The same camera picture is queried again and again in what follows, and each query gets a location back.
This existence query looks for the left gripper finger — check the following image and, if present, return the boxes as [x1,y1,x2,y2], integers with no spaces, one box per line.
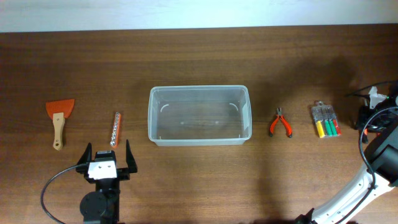
[126,139,137,169]
[77,142,92,165]

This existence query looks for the precision screwdriver set case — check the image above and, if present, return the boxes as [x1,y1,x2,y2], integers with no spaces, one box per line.
[311,101,341,139]

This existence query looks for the small red-handled pliers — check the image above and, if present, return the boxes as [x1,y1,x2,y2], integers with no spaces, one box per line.
[269,107,294,139]

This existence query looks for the orange-black long nose pliers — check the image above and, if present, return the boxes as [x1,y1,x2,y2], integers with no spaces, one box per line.
[361,125,381,144]

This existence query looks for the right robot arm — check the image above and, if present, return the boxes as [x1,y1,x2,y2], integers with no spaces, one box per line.
[294,81,397,224]

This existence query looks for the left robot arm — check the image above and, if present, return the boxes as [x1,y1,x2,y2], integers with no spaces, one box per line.
[76,142,137,224]

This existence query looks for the clear plastic container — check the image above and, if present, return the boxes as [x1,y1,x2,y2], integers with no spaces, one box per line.
[147,85,252,146]

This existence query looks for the orange socket bit rail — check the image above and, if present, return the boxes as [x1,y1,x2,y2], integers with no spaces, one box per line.
[109,111,121,148]

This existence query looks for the orange scraper wooden handle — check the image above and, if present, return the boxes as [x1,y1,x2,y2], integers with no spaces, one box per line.
[45,99,75,151]

